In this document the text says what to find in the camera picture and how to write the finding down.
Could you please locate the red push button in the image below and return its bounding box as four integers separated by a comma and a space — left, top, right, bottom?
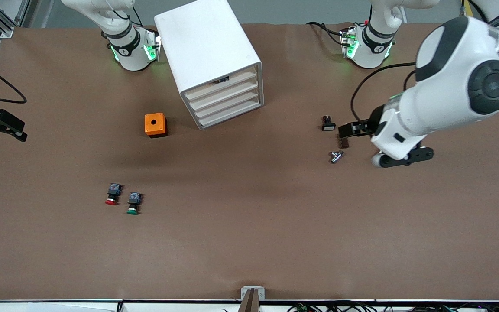
105, 183, 123, 206

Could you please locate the green push button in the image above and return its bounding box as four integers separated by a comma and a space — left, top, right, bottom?
126, 192, 143, 215

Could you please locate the orange button box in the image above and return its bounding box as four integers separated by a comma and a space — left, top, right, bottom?
144, 113, 168, 138

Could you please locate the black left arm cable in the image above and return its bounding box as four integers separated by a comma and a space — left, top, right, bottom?
350, 62, 419, 124

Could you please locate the aluminium frame profile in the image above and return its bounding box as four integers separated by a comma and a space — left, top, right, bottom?
0, 0, 31, 38

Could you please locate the black base cable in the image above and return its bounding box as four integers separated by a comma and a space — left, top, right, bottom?
306, 21, 346, 46

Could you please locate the white table edge rail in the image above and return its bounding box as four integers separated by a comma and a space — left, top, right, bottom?
0, 298, 499, 312

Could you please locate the grey mount bracket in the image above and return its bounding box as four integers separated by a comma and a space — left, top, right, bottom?
240, 286, 266, 301

